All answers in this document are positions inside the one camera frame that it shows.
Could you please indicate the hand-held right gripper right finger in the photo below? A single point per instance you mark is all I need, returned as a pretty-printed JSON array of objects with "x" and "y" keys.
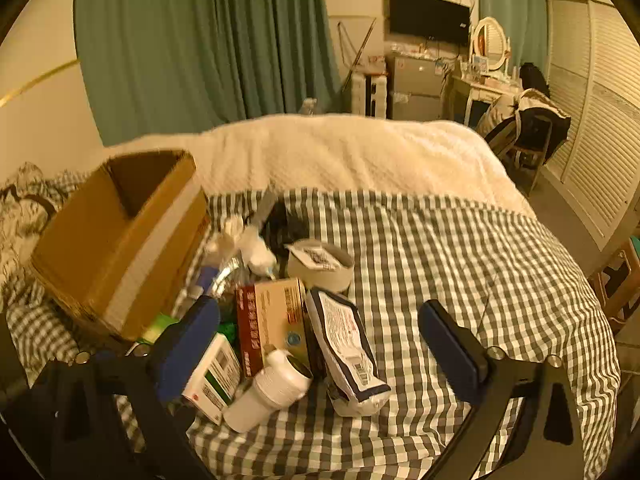
[{"x": 445, "y": 355}]

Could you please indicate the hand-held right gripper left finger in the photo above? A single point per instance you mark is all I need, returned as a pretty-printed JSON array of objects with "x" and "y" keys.
[{"x": 190, "y": 340}]

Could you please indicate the green white medicine box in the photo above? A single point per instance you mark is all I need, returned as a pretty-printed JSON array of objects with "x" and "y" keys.
[{"x": 215, "y": 375}]

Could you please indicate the red brown medicine box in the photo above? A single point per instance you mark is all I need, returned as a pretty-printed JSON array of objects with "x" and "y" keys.
[{"x": 270, "y": 320}]

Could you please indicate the white pill bottle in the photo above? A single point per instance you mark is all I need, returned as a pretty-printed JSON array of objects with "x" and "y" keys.
[{"x": 265, "y": 390}]

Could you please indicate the white printed pouch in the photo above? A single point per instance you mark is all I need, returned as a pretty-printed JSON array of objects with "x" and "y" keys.
[{"x": 345, "y": 350}]

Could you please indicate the brown cardboard box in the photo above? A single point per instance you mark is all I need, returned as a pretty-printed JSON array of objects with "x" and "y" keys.
[{"x": 100, "y": 240}]

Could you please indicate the white tape roll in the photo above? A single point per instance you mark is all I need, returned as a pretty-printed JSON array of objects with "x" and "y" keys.
[{"x": 320, "y": 275}]

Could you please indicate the light green packet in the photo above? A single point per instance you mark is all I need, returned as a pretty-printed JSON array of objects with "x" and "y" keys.
[{"x": 160, "y": 329}]

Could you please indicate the wooden stool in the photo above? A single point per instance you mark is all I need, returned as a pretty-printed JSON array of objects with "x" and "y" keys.
[{"x": 617, "y": 280}]

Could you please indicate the black white patterned pillow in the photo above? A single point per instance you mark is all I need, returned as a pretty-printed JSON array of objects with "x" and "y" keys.
[{"x": 20, "y": 200}]

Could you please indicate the white fluffy blanket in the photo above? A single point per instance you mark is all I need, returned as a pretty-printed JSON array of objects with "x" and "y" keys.
[{"x": 350, "y": 155}]

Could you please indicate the dark chair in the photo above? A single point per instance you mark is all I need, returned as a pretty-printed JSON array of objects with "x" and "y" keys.
[{"x": 530, "y": 140}]

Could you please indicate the chair with backpack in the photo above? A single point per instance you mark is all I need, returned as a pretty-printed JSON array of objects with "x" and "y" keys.
[{"x": 505, "y": 120}]

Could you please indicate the clear plastic water bottle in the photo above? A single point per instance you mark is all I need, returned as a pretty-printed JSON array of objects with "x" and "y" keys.
[{"x": 309, "y": 106}]

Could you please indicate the white dressing table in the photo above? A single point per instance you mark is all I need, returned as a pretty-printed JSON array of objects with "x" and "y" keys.
[{"x": 480, "y": 92}]

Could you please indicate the grey mini fridge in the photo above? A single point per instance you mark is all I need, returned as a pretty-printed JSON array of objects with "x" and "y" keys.
[{"x": 412, "y": 85}]

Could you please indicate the white storage rack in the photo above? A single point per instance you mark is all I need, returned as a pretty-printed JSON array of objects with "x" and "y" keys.
[{"x": 360, "y": 92}]

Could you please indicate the white louvered wardrobe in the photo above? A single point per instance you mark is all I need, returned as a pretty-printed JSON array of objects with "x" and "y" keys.
[{"x": 590, "y": 110}]

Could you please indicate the black fluffy garment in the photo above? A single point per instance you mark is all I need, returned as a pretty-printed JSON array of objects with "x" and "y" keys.
[{"x": 534, "y": 80}]

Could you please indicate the wide green curtain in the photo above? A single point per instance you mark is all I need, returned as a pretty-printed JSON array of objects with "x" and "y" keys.
[{"x": 200, "y": 35}]

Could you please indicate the thin broom sticks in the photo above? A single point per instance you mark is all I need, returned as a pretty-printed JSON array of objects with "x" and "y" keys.
[{"x": 357, "y": 55}]

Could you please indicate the oval white mirror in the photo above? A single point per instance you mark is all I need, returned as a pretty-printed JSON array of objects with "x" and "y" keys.
[{"x": 492, "y": 42}]

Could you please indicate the black television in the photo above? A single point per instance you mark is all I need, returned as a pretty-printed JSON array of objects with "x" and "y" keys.
[{"x": 430, "y": 17}]

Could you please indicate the narrow green curtain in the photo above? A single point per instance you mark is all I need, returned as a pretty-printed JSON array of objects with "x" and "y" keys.
[{"x": 520, "y": 10}]

